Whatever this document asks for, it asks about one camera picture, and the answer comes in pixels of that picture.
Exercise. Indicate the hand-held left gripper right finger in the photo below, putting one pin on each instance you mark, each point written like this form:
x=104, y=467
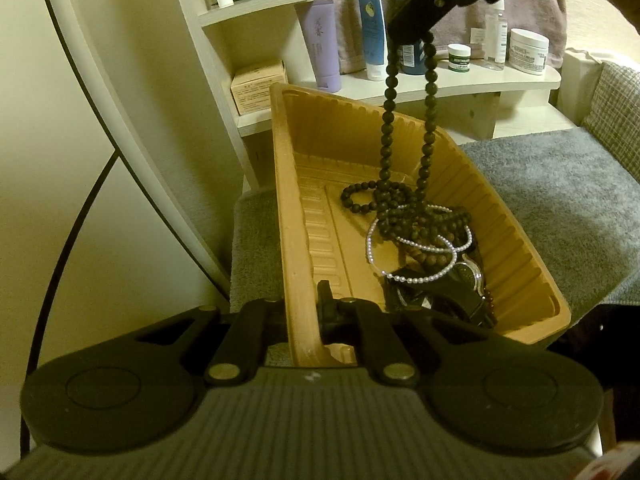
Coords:
x=331, y=312

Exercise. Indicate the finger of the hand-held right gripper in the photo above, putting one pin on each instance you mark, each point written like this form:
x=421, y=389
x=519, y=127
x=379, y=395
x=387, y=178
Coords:
x=430, y=7

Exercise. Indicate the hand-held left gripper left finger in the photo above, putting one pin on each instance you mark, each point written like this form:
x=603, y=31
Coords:
x=250, y=332

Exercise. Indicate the orange plastic tray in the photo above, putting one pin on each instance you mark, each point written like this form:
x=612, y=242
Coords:
x=320, y=160

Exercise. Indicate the pink hanging towel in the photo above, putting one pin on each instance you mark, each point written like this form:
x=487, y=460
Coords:
x=545, y=10

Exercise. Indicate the dark blue spray bottle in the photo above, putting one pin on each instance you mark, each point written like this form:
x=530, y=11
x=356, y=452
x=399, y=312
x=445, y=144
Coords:
x=411, y=57

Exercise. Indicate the small green-label jar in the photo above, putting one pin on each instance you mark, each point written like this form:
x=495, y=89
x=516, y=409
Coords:
x=459, y=60

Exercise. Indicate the white and blue tube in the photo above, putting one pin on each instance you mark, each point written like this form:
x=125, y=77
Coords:
x=371, y=25

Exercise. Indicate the clear spray bottle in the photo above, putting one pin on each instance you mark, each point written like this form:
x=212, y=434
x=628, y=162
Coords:
x=495, y=35

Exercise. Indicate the large white jar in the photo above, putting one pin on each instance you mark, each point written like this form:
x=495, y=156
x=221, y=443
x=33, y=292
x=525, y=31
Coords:
x=528, y=52

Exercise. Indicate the cream wooden shelf unit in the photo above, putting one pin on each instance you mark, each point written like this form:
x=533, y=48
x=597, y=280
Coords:
x=450, y=86

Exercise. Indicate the purple tube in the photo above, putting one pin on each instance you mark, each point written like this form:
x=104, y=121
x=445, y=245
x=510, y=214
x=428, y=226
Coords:
x=320, y=45

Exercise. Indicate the grey woven pillow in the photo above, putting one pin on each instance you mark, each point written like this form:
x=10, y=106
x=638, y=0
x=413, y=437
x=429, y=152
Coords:
x=617, y=105

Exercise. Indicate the small cardboard box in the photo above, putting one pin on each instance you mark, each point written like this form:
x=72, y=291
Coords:
x=257, y=87

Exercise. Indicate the grey fluffy mat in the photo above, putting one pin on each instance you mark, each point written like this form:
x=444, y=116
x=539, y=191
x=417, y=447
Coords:
x=550, y=200

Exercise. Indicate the white curved frame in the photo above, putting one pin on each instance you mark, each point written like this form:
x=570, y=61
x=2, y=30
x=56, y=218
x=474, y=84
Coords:
x=145, y=160

